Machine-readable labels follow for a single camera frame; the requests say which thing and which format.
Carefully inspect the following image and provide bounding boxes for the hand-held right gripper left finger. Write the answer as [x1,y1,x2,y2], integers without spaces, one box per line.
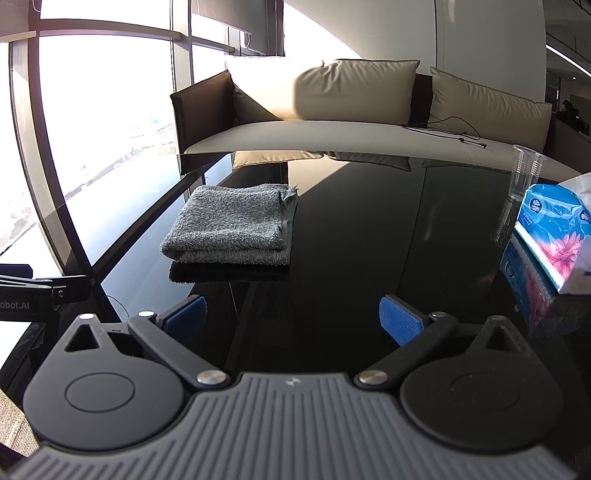
[64,295,232,392]

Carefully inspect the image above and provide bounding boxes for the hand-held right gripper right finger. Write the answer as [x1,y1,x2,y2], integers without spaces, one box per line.
[355,295,532,392]

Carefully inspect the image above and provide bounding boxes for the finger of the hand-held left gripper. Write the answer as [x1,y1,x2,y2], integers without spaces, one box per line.
[32,275,92,306]

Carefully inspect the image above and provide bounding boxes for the grey towel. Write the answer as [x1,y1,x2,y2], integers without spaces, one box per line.
[160,183,300,267]

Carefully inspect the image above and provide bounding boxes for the blue tissue pack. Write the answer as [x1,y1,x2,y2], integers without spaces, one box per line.
[513,173,591,295]

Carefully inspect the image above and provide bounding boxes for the beige sofa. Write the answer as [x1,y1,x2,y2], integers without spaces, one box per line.
[170,69,591,174]

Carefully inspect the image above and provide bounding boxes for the clear plastic cup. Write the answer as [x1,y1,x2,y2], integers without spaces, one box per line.
[508,144,546,202]

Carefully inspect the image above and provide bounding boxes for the small beige cushion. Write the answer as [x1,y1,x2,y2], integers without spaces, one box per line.
[428,66,554,144]

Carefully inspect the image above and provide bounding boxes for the large beige cushion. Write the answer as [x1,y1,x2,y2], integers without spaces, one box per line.
[225,58,421,125]

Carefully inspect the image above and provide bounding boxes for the window roller blind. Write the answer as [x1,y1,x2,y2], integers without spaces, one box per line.
[191,0,253,36]

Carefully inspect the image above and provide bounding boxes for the black cable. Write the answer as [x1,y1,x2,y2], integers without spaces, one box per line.
[403,115,488,149]

